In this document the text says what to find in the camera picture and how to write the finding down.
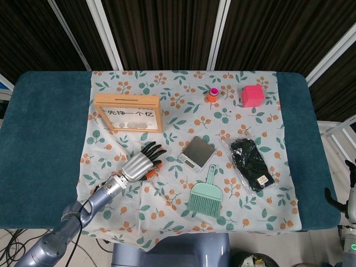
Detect floral leaf berry tablecloth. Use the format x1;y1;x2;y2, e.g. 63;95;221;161
75;70;303;253

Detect black floor cable bundle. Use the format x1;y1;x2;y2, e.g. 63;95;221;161
0;229;31;261

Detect blue-grey robot torso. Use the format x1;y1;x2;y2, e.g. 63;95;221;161
111;232;231;267

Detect silver digital pocket scale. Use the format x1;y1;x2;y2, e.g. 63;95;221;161
177;135;216;174

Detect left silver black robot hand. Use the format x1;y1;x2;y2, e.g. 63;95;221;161
121;141;167;182

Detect pink foam cube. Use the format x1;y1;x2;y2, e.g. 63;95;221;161
240;85;264;108

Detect black trash bin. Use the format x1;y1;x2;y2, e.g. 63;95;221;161
230;251;269;267

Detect white screen frame post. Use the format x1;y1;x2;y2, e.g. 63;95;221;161
86;0;125;71
50;0;93;72
305;38;356;87
207;0;231;71

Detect mint green hand brush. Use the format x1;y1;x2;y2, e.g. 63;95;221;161
187;164;223;217

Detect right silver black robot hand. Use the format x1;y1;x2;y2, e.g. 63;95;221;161
324;159;356;223

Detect black gloves in plastic bag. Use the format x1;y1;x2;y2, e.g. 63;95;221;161
221;136;276;193

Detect teal velvet table cover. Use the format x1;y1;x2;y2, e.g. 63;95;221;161
0;71;339;231

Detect dark slatted screen panel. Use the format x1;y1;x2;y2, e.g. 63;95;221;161
215;0;356;81
308;55;356;123
55;0;117;72
0;0;87;84
101;0;222;71

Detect white blue board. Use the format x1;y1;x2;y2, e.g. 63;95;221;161
0;73;14;97

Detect black power plug cable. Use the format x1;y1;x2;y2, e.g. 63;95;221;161
94;238;112;249

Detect wooden coin box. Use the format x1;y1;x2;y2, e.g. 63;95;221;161
93;93;164;134

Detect orange cylinder pink cap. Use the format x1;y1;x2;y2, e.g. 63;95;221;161
206;87;220;103

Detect white metal rack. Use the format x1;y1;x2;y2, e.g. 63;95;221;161
318;116;356;165

